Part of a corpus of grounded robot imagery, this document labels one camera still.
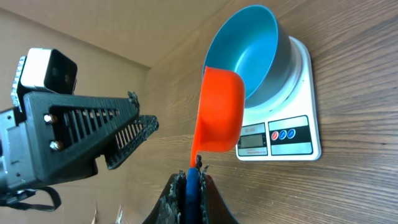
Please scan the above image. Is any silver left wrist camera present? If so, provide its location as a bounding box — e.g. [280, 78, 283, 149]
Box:
[11, 48, 78, 111]

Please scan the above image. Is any orange scoop with blue handle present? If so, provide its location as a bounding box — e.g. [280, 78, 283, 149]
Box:
[182, 67, 245, 223]

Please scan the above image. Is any blue metal bowl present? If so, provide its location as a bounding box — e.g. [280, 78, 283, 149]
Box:
[204, 5, 292, 108]

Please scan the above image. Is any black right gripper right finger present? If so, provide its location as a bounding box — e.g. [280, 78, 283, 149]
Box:
[200, 165, 238, 224]

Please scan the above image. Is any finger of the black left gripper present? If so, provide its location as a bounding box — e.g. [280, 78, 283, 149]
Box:
[104, 115, 159, 170]

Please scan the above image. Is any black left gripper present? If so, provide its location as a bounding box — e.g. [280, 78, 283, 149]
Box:
[1, 92, 139, 195]

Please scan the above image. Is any white digital kitchen scale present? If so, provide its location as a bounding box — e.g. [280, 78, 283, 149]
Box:
[236, 37, 322, 161]

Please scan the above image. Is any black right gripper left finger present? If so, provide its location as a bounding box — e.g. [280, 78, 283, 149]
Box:
[143, 170, 186, 224]

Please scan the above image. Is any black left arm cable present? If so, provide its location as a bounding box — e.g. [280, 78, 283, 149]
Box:
[0, 185, 62, 212]

